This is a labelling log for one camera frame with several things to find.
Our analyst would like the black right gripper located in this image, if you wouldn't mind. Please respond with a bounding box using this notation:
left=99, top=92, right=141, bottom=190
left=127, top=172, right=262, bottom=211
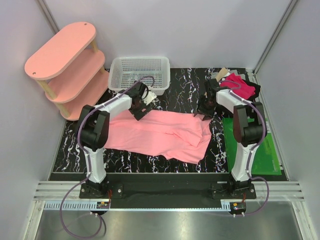
left=194, top=94, right=217, bottom=121

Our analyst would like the light pink t-shirt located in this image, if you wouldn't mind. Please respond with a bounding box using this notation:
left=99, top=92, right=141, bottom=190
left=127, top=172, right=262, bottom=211
left=104, top=110, right=212, bottom=164

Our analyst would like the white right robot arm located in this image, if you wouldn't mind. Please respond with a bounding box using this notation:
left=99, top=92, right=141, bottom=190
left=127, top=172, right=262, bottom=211
left=194, top=79, right=268, bottom=199

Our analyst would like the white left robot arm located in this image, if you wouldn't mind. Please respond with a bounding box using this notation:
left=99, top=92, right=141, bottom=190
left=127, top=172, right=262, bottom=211
left=76, top=80, right=157, bottom=198

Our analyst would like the white plastic mesh basket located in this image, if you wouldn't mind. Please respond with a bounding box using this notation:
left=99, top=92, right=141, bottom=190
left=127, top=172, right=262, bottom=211
left=108, top=56, right=171, bottom=96

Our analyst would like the grey cloth piece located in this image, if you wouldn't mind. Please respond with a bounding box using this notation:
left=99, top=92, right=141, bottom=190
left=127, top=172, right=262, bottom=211
left=211, top=72, right=219, bottom=79

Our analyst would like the beige folded cloth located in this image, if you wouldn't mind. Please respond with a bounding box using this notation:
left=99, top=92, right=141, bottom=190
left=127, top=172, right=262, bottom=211
left=215, top=67, right=229, bottom=82

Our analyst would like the magenta folded t-shirt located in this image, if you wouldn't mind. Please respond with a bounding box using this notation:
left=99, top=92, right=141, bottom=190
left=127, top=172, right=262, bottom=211
left=219, top=73, right=254, bottom=100

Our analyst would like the black folded t-shirt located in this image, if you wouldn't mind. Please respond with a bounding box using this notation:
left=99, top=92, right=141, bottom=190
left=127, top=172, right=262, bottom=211
left=244, top=80, right=261, bottom=102

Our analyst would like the pink three-tier wooden shelf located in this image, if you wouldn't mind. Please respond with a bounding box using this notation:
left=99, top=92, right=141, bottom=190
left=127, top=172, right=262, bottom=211
left=24, top=21, right=109, bottom=121

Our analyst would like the green cutting mat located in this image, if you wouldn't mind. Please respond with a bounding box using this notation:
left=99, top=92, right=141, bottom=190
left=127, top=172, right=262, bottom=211
left=222, top=118, right=281, bottom=176

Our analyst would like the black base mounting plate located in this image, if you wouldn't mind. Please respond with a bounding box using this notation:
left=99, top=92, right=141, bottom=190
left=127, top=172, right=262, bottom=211
left=79, top=173, right=257, bottom=210

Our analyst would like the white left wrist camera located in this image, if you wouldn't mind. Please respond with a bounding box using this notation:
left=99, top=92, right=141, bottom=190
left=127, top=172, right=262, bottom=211
left=143, top=91, right=157, bottom=105

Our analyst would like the white slotted cable duct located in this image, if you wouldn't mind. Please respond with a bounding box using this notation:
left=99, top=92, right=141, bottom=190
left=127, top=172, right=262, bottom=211
left=44, top=200, right=110, bottom=211

